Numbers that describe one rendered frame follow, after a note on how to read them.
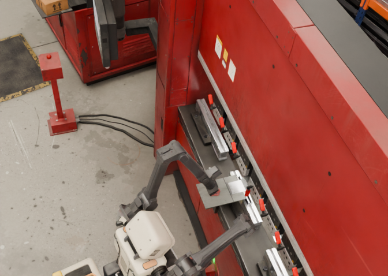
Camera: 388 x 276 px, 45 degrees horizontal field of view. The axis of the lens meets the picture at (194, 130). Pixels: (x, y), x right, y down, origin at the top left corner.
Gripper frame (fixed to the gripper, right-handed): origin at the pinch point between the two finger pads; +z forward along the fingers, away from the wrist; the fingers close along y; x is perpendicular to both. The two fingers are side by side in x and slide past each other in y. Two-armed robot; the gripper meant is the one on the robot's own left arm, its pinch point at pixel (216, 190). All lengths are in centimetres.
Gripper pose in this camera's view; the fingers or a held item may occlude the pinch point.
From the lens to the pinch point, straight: 288.1
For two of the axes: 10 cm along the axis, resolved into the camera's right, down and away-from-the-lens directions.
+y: -3.3, -7.3, 6.0
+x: -8.6, 4.9, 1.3
